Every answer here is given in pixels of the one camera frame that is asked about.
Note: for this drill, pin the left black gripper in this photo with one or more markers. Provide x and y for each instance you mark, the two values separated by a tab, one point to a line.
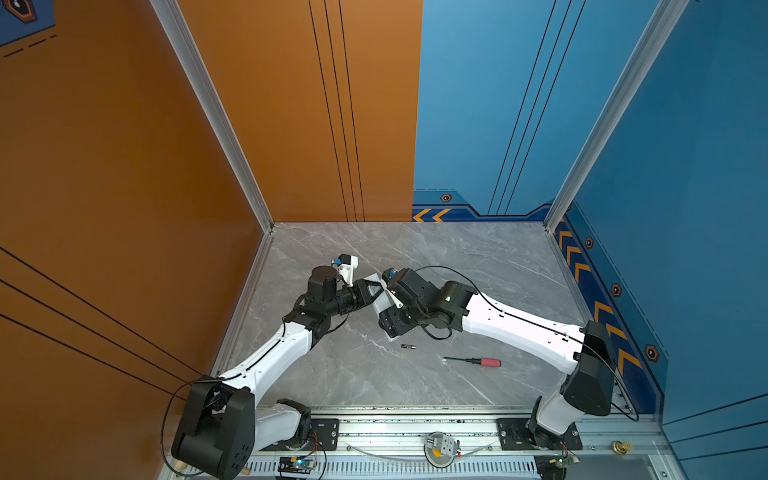
362	296

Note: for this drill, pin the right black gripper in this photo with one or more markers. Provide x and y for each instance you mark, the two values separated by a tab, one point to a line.
391	324

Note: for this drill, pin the white remote control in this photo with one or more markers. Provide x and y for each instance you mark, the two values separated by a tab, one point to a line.
386	301

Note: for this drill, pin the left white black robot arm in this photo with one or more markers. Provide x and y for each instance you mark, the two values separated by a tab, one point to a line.
221	424

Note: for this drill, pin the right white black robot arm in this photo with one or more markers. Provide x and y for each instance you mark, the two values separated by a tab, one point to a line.
583	354

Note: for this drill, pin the round grey power socket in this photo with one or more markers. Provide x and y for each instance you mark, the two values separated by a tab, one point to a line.
441	449

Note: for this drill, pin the green circuit board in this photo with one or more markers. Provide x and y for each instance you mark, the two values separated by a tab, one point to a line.
297	467

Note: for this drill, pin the right small circuit board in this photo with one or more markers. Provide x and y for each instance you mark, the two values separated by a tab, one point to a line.
565	460

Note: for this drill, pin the brass knob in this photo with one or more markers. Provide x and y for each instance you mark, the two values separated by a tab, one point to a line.
622	448

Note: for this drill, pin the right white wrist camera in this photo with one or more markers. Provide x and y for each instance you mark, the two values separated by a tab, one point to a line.
391	275

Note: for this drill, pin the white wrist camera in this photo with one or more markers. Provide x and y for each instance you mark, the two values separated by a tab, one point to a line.
345	265
391	275

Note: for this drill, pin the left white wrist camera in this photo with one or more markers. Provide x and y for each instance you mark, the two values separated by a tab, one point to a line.
345	265

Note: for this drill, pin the red handled screwdriver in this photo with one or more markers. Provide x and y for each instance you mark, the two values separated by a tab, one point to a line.
484	362

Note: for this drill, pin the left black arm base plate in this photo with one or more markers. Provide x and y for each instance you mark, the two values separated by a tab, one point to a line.
323	432

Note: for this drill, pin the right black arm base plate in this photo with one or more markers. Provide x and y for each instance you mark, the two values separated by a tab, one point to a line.
514	435

